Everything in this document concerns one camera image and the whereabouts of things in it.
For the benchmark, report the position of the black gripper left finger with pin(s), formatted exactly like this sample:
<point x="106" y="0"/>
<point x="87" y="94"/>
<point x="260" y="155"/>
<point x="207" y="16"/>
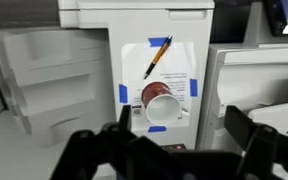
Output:
<point x="125" y="117"/>

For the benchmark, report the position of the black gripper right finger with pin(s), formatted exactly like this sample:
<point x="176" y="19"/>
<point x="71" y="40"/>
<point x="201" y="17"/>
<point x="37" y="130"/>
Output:
<point x="241" y="128"/>

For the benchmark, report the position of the red mug white inside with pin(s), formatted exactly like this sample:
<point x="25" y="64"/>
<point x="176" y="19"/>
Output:
<point x="162" y="108"/>

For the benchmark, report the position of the blue tape strip bottom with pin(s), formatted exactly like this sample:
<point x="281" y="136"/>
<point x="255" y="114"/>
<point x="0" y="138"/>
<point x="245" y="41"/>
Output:
<point x="154" y="129"/>

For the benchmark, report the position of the blue tape strip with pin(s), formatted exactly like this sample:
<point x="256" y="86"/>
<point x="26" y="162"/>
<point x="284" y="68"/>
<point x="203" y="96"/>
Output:
<point x="159" y="41"/>
<point x="123" y="95"/>
<point x="154" y="129"/>
<point x="193" y="88"/>

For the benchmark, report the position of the blue tape strip left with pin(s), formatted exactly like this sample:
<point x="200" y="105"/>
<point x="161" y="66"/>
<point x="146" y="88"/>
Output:
<point x="123" y="95"/>

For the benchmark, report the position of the blue tape strip right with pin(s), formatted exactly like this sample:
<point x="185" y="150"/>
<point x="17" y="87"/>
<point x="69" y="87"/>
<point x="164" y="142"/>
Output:
<point x="193" y="88"/>

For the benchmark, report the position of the white paper sheet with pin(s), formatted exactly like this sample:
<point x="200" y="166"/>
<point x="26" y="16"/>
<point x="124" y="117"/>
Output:
<point x="175" y="68"/>

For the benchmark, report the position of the white office printer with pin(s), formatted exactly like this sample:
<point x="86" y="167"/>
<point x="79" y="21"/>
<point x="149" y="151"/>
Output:
<point x="135" y="21"/>

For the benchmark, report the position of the orange and black pen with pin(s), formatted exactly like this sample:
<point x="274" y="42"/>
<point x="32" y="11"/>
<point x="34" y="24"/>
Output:
<point x="162" y="50"/>

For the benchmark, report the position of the blue tape strip top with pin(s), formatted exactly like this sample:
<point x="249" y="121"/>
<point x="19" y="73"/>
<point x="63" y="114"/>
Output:
<point x="159" y="41"/>

